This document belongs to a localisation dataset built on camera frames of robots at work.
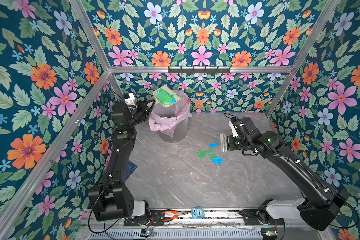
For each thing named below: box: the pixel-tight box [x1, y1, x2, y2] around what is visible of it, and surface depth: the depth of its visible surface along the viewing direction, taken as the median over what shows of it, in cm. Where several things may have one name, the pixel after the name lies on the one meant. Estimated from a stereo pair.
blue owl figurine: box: [191, 206, 205, 220], surface depth 76 cm
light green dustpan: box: [153, 84, 183, 107], surface depth 76 cm
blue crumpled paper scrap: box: [211, 156, 224, 165], surface depth 95 cm
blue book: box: [125, 160, 138, 182], surface depth 92 cm
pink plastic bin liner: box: [148, 90, 193, 138], surface depth 85 cm
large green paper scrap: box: [157, 88, 175, 104], surface depth 77 cm
